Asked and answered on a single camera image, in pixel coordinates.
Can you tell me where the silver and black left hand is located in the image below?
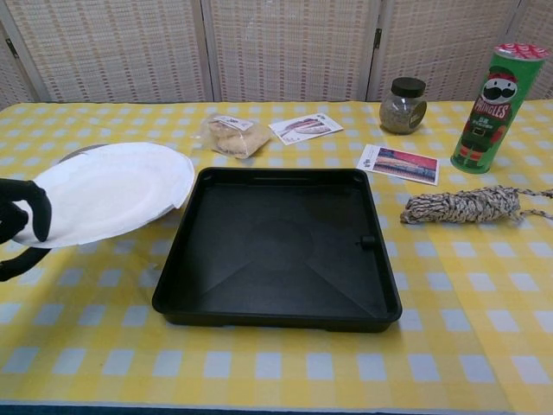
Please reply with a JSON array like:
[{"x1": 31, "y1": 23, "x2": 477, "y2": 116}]
[{"x1": 0, "y1": 178, "x2": 54, "y2": 283}]

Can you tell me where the white paper plate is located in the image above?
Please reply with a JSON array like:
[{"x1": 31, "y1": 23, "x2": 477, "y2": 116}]
[{"x1": 11, "y1": 141, "x2": 194, "y2": 250}]

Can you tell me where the beige bowl with pink stain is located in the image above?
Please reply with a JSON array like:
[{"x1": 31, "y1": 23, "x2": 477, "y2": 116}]
[{"x1": 60, "y1": 144, "x2": 109, "y2": 162}]

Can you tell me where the black square plastic tray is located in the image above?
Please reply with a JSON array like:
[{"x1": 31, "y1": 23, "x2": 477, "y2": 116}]
[{"x1": 151, "y1": 167, "x2": 404, "y2": 334}]

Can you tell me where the beige woven folding screen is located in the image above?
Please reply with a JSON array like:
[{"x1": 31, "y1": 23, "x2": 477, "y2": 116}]
[{"x1": 0, "y1": 0, "x2": 553, "y2": 112}]

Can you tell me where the clear bag of cookies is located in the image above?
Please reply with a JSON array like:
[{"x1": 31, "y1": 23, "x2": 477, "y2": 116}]
[{"x1": 192, "y1": 112, "x2": 273, "y2": 159}]

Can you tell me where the white postcard with drawing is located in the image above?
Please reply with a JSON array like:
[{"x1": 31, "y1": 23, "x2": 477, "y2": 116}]
[{"x1": 267, "y1": 112, "x2": 345, "y2": 144}]

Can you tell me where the yellow checkered tablecloth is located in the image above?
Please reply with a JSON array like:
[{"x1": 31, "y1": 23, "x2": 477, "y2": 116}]
[{"x1": 0, "y1": 101, "x2": 553, "y2": 410}]

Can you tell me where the postcard with red blue picture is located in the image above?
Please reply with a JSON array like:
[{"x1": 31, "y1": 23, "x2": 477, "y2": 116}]
[{"x1": 357, "y1": 144, "x2": 440, "y2": 186}]

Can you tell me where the glass jar with black lid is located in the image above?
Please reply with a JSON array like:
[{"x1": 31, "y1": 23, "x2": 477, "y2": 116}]
[{"x1": 378, "y1": 77, "x2": 428, "y2": 136}]

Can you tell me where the green Pringles can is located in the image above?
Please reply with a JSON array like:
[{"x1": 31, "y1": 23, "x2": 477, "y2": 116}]
[{"x1": 449, "y1": 41, "x2": 548, "y2": 176}]

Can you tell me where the black and white rope bundle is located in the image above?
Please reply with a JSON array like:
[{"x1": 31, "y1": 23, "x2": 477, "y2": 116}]
[{"x1": 397, "y1": 184, "x2": 553, "y2": 226}]

